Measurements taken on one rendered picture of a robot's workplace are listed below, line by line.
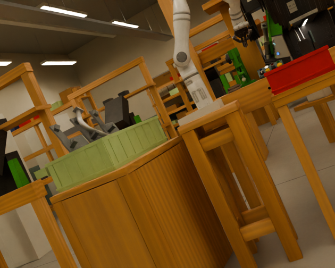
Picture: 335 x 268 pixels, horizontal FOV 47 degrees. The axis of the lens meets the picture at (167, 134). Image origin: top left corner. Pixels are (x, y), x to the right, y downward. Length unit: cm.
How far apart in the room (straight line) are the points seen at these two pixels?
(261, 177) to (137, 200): 63
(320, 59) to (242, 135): 51
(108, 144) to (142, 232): 45
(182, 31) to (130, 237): 107
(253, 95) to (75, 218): 120
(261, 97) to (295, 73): 38
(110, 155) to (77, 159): 20
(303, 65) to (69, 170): 127
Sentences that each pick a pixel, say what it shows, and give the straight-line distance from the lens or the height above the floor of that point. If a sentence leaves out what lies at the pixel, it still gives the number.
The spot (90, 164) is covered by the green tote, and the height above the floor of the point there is 87.
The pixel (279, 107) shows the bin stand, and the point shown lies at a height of 74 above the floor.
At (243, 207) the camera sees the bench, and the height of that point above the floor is 23.
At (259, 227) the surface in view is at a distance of 209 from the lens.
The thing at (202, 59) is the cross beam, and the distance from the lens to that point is 305.
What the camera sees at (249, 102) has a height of 81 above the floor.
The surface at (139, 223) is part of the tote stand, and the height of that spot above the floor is 52.
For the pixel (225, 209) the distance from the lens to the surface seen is 205.
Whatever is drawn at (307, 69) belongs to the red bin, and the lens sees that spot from 199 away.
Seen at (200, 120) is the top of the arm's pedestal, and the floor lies 84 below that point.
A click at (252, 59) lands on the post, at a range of 291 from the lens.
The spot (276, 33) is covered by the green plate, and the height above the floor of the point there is 112.
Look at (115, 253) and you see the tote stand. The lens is 203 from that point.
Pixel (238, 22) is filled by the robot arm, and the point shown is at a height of 125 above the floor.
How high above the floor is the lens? 90
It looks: 2 degrees down
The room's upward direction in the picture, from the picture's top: 24 degrees counter-clockwise
